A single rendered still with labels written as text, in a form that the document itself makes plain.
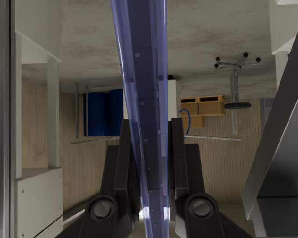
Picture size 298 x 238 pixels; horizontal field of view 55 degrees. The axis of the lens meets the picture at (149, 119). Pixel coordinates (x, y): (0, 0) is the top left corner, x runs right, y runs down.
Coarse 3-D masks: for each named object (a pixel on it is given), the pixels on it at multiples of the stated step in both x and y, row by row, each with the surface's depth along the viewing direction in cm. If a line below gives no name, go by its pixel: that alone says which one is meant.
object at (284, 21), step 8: (272, 0) 98; (272, 8) 99; (280, 8) 92; (288, 8) 87; (296, 8) 82; (272, 16) 99; (280, 16) 92; (288, 16) 87; (296, 16) 82; (272, 24) 99; (280, 24) 92; (288, 24) 87; (296, 24) 82; (272, 32) 99; (280, 32) 93; (288, 32) 87; (296, 32) 82; (272, 40) 99; (280, 40) 93; (288, 40) 87; (272, 48) 100; (280, 48) 94; (288, 48) 94
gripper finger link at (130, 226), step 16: (128, 128) 13; (128, 144) 12; (112, 160) 13; (128, 160) 12; (112, 176) 12; (128, 176) 11; (112, 192) 11; (128, 192) 11; (128, 208) 11; (80, 224) 11; (128, 224) 11
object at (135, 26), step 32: (128, 0) 7; (160, 0) 7; (128, 32) 8; (160, 32) 8; (128, 64) 8; (160, 64) 8; (128, 96) 9; (160, 96) 9; (160, 128) 10; (160, 160) 12; (160, 192) 13; (160, 224) 16
